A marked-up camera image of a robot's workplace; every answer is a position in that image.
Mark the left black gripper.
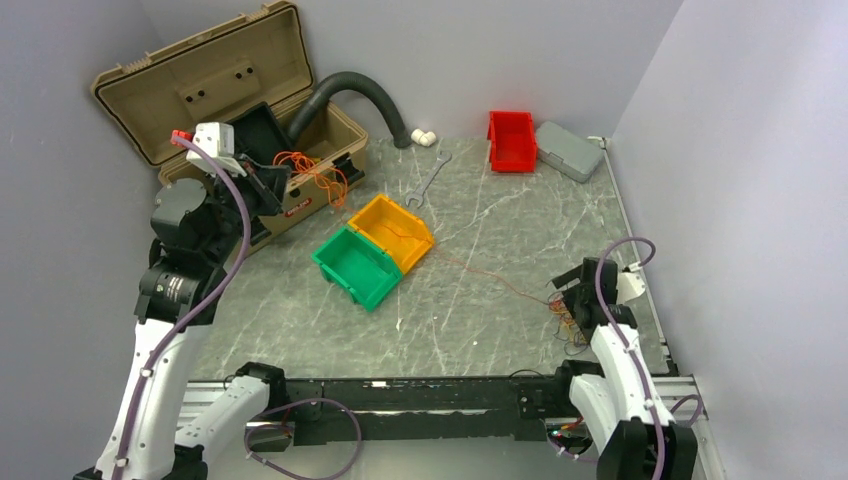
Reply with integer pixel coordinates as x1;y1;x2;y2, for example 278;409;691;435
203;152;292;262

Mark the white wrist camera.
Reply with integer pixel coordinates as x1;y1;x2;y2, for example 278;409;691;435
171;122;244;175
616;271;647;304

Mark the red plastic bin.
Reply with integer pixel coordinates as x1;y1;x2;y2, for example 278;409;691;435
487;111;537;174

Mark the white pipe fitting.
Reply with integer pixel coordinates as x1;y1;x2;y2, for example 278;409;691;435
410;129;437;147

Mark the black toolbox tray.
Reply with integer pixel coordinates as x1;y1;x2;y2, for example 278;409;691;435
229;102;294;165

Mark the tan plastic toolbox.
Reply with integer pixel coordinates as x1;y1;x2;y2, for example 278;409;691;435
91;1;368;255

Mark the green plastic bin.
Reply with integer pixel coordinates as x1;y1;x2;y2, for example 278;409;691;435
311;226;403;312

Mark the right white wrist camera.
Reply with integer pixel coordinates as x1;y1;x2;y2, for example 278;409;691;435
616;271;647;304

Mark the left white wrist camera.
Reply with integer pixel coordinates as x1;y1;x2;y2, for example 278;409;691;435
171;122;244;175

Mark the yellow plastic bin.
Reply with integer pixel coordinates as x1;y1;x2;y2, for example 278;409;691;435
348;194;435;275

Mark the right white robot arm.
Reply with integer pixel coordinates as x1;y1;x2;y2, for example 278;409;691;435
550;257;698;479

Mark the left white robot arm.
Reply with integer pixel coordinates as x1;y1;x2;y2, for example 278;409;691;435
82;155;291;479

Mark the silver open-end wrench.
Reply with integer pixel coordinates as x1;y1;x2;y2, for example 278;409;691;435
404;150;453;207

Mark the dark grey corrugated hose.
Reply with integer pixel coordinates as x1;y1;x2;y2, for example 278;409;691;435
286;71;413;150

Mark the grey plastic case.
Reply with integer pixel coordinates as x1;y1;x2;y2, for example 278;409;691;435
535;121;604;183

